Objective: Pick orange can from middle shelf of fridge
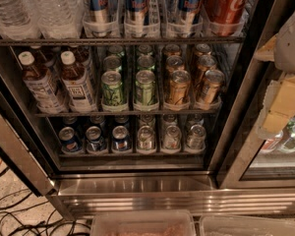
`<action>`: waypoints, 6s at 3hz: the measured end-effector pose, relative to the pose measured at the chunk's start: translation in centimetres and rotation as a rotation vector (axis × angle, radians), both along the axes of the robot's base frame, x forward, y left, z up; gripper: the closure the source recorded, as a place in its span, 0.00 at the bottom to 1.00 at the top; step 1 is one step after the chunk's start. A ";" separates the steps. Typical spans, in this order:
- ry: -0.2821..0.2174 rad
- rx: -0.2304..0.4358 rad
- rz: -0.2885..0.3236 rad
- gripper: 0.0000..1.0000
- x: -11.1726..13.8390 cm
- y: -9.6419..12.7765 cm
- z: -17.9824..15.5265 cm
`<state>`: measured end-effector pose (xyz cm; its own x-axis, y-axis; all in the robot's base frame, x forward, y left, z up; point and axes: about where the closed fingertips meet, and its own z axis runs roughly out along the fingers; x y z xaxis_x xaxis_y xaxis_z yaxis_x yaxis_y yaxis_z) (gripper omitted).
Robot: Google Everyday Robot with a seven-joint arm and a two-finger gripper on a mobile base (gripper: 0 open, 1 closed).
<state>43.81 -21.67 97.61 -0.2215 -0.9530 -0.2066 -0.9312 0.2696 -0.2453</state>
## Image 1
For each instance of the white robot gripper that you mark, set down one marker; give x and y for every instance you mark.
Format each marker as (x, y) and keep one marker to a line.
(291, 46)

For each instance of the orange can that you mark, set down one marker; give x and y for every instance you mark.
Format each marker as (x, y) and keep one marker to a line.
(203, 64)
(179, 84)
(171, 49)
(211, 84)
(174, 63)
(201, 49)

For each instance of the red coca cola can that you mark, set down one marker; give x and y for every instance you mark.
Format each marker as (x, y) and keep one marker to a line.
(224, 15)

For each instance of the glass fridge door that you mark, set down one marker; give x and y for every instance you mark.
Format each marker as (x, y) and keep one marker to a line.
(238, 158)

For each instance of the silver can front right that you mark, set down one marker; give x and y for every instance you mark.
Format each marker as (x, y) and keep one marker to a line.
(196, 137)

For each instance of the silver can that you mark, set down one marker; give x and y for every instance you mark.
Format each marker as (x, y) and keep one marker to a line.
(146, 138)
(172, 137)
(196, 137)

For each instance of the red bull can right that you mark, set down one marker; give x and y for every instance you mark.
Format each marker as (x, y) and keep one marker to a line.
(187, 16)

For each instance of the red bull can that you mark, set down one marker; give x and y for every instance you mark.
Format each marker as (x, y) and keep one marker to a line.
(137, 16)
(187, 16)
(99, 16)

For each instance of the silver can front middle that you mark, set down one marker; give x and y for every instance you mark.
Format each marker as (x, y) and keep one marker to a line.
(172, 137)

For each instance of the green can front right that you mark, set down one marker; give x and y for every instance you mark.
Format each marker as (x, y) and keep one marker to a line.
(145, 87)

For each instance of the green can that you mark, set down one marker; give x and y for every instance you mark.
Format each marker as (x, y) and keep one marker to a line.
(112, 88)
(112, 63)
(145, 62)
(144, 50)
(145, 87)
(116, 50)

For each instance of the green can middle right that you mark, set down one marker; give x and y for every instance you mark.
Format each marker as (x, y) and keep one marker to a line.
(145, 62)

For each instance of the green can back right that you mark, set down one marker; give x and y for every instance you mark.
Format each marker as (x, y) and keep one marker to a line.
(144, 50)

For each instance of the silver can front left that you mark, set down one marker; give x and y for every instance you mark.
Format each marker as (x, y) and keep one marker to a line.
(146, 138)

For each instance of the red bull can middle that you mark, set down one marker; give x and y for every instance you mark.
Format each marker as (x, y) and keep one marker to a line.
(137, 16)

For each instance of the green can back left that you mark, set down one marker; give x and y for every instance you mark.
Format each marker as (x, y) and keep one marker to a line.
(116, 50)

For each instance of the green can middle left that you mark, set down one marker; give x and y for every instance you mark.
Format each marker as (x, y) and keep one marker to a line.
(112, 63)

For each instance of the green can front left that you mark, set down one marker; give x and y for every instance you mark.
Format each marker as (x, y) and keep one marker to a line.
(112, 88)

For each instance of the blue pepsi can right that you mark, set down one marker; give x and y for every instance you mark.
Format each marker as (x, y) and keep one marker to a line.
(120, 138)

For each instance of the blue pepsi can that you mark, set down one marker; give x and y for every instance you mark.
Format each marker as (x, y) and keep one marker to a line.
(120, 138)
(70, 141)
(95, 140)

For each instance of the stainless steel fridge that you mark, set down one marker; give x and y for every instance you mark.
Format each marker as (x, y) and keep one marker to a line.
(83, 185)

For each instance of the blue pepsi can middle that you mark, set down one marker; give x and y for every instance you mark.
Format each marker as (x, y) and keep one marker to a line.
(95, 140)

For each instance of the red bull can left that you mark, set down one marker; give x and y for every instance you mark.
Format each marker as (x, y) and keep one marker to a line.
(99, 16)

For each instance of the blue pepsi can left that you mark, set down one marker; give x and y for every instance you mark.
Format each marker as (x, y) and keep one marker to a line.
(70, 141)

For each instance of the clear plastic bin right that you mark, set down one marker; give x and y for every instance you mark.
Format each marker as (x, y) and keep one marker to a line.
(234, 225)

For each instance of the clear plastic bin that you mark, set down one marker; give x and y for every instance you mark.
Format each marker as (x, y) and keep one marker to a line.
(234, 225)
(144, 223)

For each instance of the tea bottle back right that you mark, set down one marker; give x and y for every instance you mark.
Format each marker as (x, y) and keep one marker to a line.
(83, 55)

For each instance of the tea bottle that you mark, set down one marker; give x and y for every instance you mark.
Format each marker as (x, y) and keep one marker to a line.
(45, 57)
(83, 55)
(42, 84)
(77, 82)

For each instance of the tea bottle front right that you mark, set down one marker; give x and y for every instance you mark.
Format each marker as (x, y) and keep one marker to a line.
(77, 82)

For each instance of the clear plastic bin left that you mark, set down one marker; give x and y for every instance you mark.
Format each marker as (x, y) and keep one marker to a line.
(144, 223)

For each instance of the water bottle right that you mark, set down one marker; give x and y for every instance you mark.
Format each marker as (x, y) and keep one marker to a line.
(58, 19)

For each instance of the water bottle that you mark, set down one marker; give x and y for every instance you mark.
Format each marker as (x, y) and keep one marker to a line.
(16, 22)
(58, 19)

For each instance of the tea bottle front left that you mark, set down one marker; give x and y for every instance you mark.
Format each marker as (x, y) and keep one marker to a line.
(42, 84)

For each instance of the tea bottle back left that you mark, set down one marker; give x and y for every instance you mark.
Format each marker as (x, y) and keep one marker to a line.
(45, 57)

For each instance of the water bottle left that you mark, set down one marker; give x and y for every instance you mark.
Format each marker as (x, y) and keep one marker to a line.
(16, 22)

